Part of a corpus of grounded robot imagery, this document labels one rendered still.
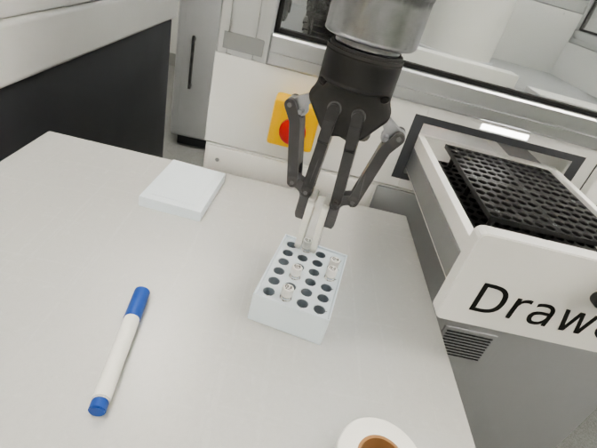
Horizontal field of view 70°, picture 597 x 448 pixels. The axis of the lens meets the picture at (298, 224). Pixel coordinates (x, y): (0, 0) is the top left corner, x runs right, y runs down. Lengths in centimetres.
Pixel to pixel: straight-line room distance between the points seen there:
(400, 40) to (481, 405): 99
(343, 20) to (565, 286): 33
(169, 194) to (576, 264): 49
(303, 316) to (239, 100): 39
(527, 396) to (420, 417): 78
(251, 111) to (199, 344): 40
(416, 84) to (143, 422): 57
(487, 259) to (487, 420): 87
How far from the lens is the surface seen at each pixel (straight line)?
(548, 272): 47
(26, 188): 66
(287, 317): 45
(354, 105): 44
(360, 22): 39
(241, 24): 68
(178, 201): 61
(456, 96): 73
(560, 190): 73
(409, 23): 40
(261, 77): 69
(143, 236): 57
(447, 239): 52
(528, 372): 116
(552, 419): 133
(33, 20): 92
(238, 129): 72
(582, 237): 60
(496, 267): 45
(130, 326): 44
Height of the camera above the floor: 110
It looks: 32 degrees down
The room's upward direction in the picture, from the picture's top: 16 degrees clockwise
